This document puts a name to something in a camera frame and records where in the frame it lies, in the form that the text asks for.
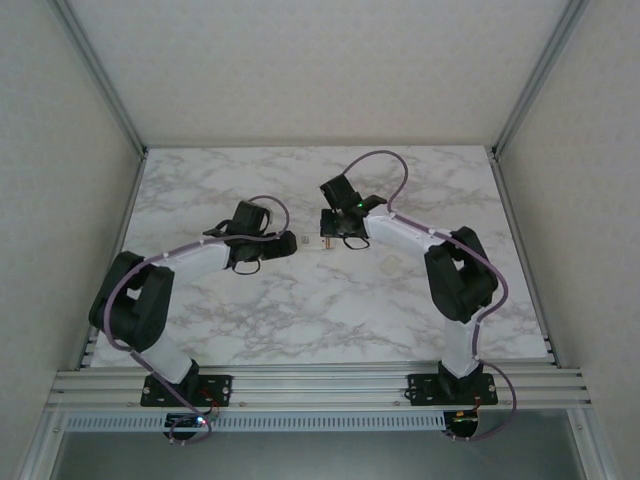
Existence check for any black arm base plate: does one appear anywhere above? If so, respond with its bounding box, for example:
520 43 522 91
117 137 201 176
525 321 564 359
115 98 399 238
407 372 500 406
139 374 234 407

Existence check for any purple cable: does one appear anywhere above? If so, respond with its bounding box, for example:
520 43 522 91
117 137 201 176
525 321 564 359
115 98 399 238
105 195 292 446
343 151 516 444

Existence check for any aluminium mounting rail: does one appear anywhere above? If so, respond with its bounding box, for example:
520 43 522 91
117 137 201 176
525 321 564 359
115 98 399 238
47 367 594 414

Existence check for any aluminium table side rail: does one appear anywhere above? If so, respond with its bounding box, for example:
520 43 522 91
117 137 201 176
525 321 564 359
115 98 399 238
74 148 149 372
487 148 560 367

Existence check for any white air conditioner remote control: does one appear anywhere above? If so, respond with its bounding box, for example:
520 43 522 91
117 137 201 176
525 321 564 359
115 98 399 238
299 232 336 251

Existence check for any aluminium frame post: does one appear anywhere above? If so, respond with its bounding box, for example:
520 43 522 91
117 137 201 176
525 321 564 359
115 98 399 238
491 0 592 160
49 0 150 156

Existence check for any white slotted cable duct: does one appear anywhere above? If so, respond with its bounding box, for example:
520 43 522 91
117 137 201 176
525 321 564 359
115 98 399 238
64 412 446 432

